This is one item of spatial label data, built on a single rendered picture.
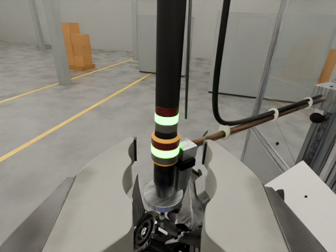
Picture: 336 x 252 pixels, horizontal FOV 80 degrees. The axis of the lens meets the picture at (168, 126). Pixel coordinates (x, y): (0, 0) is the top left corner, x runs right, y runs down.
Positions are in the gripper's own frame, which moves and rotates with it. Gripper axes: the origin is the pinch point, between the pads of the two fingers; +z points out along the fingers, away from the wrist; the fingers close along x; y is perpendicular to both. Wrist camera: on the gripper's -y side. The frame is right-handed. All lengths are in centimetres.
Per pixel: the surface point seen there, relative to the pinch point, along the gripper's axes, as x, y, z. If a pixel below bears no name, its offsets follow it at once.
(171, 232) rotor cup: 2.1, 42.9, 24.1
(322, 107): 47, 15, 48
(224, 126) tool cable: 10.5, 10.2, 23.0
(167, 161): -0.1, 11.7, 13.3
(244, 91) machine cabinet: 202, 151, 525
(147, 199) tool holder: -3.0, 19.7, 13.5
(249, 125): 16.7, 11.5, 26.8
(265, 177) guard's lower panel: 70, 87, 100
